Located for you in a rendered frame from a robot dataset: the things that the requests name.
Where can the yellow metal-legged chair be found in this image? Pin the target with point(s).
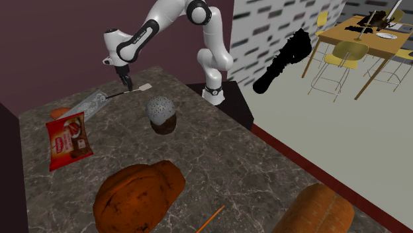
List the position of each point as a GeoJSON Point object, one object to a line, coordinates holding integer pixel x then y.
{"type": "Point", "coordinates": [350, 50]}
{"type": "Point", "coordinates": [400, 14]}
{"type": "Point", "coordinates": [405, 54]}
{"type": "Point", "coordinates": [322, 19]}

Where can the red snack bag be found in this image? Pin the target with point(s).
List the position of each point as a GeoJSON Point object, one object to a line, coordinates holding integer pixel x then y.
{"type": "Point", "coordinates": [66, 142]}

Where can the grey patterned flat tray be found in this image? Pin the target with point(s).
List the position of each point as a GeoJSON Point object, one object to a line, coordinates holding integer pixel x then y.
{"type": "Point", "coordinates": [87, 105]}

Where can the grey-frosted chocolate muffin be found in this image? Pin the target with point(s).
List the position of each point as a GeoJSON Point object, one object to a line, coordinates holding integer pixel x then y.
{"type": "Point", "coordinates": [159, 111]}

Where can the wooden dining table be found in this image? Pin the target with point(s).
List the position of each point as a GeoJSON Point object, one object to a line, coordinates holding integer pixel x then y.
{"type": "Point", "coordinates": [355, 43]}

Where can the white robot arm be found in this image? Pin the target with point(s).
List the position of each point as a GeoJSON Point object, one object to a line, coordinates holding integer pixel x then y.
{"type": "Point", "coordinates": [213, 48]}

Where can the black leafy plant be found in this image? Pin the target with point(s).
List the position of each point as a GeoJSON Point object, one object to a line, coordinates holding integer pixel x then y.
{"type": "Point", "coordinates": [284, 61]}

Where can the dark robot stand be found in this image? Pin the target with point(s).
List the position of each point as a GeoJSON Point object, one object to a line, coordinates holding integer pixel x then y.
{"type": "Point", "coordinates": [237, 103]}

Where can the orange carrot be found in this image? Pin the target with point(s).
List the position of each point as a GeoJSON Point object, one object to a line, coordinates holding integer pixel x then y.
{"type": "Point", "coordinates": [58, 113]}

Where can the light brown bread loaf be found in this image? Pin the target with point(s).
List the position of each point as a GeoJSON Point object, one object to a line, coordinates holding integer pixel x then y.
{"type": "Point", "coordinates": [317, 211]}

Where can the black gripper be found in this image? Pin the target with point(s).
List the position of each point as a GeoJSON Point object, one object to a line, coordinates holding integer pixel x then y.
{"type": "Point", "coordinates": [122, 70]}

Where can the dark brown round bread loaf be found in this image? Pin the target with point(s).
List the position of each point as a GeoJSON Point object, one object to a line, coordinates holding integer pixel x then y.
{"type": "Point", "coordinates": [135, 193]}

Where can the orange pencil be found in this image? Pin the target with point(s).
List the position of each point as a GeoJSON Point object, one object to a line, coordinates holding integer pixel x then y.
{"type": "Point", "coordinates": [210, 218]}

